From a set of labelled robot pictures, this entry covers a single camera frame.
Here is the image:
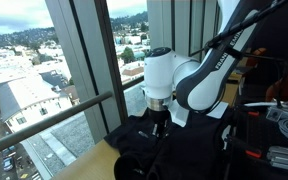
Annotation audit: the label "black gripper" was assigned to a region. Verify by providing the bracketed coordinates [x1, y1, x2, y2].
[148, 109, 172, 138]

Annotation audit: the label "black clamp orange tip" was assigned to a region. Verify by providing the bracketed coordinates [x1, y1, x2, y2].
[225, 134, 263, 160]
[237, 108, 262, 119]

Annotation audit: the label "thin dark window handrail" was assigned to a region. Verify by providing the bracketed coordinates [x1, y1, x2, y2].
[189, 46, 208, 57]

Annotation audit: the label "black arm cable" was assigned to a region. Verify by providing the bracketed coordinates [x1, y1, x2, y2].
[203, 0, 288, 50]

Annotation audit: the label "grey metal bars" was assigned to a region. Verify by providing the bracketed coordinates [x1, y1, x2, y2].
[266, 145, 288, 174]

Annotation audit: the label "thick grey window handrail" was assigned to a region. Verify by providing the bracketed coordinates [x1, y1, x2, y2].
[0, 91, 114, 160]

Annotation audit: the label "black zip jacket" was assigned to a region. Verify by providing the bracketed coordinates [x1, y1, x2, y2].
[103, 108, 235, 180]

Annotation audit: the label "grey power box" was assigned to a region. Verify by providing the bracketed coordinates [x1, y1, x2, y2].
[265, 105, 288, 124]

